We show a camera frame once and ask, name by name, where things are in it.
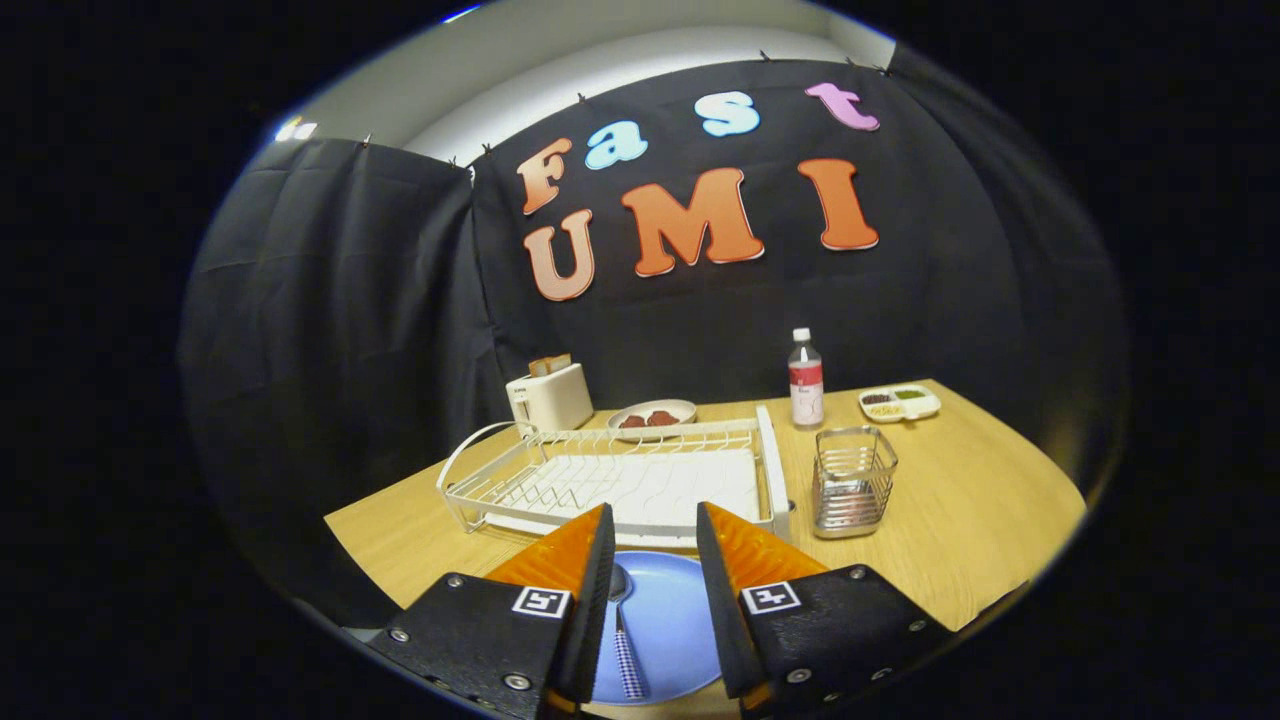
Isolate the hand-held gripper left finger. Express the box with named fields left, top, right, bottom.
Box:
left=365, top=502, right=618, bottom=720

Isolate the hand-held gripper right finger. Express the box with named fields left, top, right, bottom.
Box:
left=696, top=501, right=956, bottom=720

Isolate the blue plate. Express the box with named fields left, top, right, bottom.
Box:
left=590, top=550, right=726, bottom=706

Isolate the spoon with blue checkered handle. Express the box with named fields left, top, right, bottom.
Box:
left=607, top=563, right=647, bottom=701

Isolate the white wire dish rack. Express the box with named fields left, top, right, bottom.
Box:
left=436, top=404, right=794, bottom=549

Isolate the metal wire basket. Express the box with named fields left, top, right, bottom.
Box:
left=812, top=425, right=899, bottom=540

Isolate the beige oval dish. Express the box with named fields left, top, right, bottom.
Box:
left=607, top=398, right=698, bottom=442

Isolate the white toaster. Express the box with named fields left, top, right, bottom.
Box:
left=505, top=362, right=595, bottom=434

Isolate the clear bottle with red label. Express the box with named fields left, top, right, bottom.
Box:
left=788, top=328, right=826, bottom=430

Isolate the white divided tray of beans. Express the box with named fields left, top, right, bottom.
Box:
left=858, top=385, right=942, bottom=424

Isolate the black backdrop cloth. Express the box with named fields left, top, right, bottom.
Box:
left=178, top=45, right=1133, bottom=631

